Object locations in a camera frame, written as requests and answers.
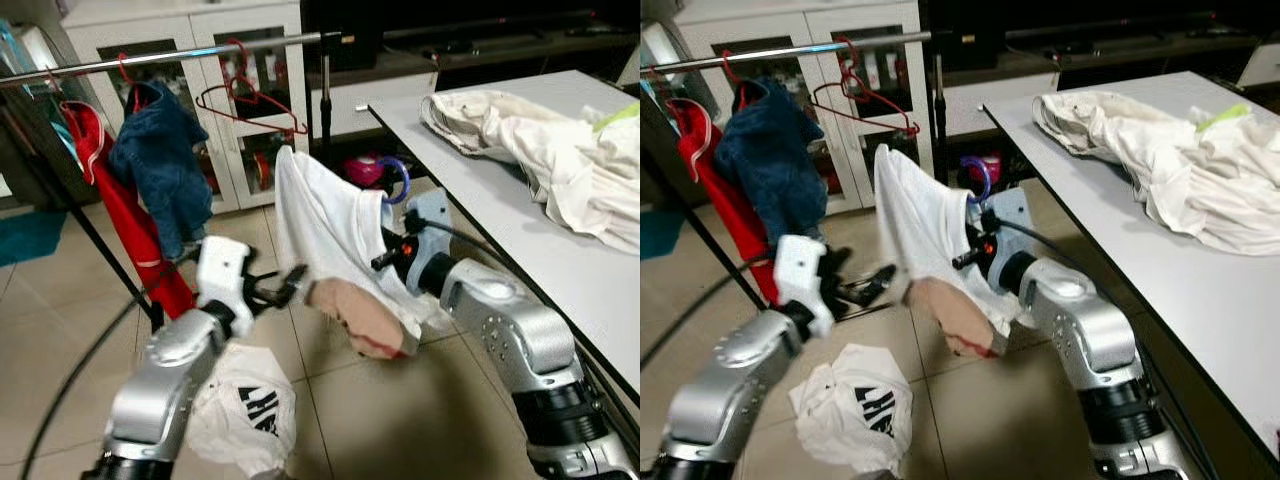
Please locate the teal floor mat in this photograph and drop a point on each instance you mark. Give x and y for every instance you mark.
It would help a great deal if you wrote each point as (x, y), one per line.
(660, 232)
(30, 238)

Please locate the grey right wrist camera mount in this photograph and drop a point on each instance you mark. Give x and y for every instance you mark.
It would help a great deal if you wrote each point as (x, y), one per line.
(432, 215)
(1012, 215)

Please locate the white table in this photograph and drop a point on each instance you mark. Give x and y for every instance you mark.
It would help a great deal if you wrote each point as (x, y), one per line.
(1120, 230)
(500, 200)

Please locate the blue denim jacket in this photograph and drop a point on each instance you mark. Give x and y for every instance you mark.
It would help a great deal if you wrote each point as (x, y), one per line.
(765, 150)
(160, 160)

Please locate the white and pink garment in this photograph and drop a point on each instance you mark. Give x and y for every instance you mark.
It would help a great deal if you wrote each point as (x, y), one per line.
(320, 220)
(920, 220)

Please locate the white T-shirt black print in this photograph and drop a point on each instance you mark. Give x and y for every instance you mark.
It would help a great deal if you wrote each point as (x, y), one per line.
(840, 420)
(225, 420)

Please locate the red hanger under red garment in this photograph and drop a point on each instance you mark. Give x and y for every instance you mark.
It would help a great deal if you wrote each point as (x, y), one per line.
(50, 82)
(660, 80)

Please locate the magenta bag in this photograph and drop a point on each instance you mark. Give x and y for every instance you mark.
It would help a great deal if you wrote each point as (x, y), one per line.
(362, 172)
(997, 165)

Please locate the cream white clothes pile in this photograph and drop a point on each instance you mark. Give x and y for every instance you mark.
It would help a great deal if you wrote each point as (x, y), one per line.
(1170, 170)
(560, 170)

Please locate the white glass-door cabinet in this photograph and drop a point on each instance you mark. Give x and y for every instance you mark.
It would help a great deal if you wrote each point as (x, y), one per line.
(200, 25)
(800, 22)

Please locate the yellow-green cloth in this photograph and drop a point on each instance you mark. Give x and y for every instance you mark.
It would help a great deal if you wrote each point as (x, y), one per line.
(618, 117)
(1225, 117)

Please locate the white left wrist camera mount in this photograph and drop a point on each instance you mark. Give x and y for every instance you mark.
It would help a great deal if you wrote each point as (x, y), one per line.
(222, 265)
(800, 265)

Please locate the red garment white trim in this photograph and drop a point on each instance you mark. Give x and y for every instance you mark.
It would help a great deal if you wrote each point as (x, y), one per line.
(735, 200)
(130, 215)

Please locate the black metal clothes rack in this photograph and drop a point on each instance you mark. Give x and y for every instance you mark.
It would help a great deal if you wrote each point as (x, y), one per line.
(800, 52)
(200, 56)

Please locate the red hanger under denim jacket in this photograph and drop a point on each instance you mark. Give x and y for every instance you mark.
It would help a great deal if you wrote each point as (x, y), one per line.
(742, 92)
(135, 95)

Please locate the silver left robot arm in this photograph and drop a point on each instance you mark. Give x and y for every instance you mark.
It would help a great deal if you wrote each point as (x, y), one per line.
(160, 380)
(740, 370)

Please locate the purple plastic hanger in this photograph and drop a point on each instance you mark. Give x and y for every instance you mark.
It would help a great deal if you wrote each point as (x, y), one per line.
(408, 178)
(989, 177)

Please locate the black shelf unit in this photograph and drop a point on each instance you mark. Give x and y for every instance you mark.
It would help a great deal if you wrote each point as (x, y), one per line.
(1100, 20)
(480, 20)

